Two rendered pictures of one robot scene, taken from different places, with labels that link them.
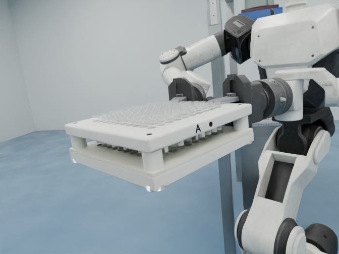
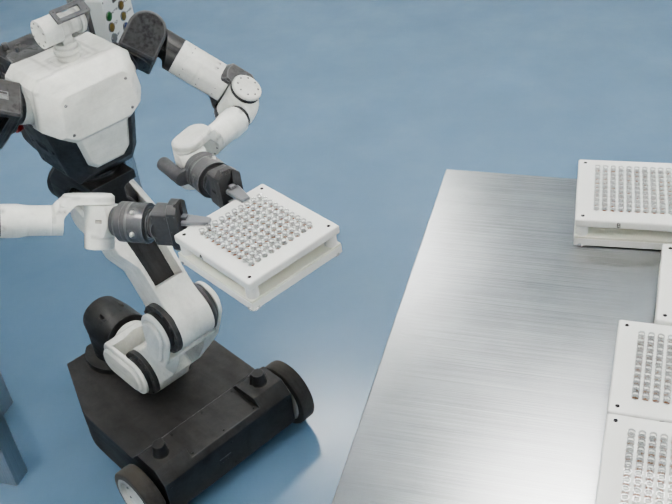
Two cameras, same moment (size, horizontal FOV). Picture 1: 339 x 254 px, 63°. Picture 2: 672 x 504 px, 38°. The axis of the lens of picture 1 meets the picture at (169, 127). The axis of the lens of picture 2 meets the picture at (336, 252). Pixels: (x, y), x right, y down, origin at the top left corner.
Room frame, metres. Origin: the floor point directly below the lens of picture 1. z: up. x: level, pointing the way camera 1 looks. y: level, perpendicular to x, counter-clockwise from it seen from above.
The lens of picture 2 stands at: (0.25, 1.66, 2.22)
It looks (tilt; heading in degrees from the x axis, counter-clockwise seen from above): 38 degrees down; 273
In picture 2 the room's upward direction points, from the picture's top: 7 degrees counter-clockwise
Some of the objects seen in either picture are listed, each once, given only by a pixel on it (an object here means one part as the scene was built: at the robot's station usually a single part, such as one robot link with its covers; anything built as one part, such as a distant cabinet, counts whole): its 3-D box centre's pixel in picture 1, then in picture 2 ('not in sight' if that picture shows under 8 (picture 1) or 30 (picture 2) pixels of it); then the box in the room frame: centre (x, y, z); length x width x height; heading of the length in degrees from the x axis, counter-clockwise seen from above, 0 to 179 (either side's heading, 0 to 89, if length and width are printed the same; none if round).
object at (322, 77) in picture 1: (304, 87); (196, 148); (0.66, -0.33, 1.03); 0.13 x 0.07 x 0.09; 61
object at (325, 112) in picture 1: (306, 127); (90, 186); (0.99, -0.50, 0.84); 0.28 x 0.13 x 0.18; 133
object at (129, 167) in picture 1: (160, 144); (259, 252); (0.50, 0.02, 0.98); 0.24 x 0.24 x 0.02; 43
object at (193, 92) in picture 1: (184, 101); (157, 224); (0.71, -0.05, 1.02); 0.12 x 0.10 x 0.13; 165
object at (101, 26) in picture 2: not in sight; (115, 29); (1.02, -1.23, 0.95); 0.17 x 0.06 x 0.26; 72
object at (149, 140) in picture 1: (157, 119); (256, 233); (0.50, 0.02, 1.03); 0.25 x 0.24 x 0.02; 43
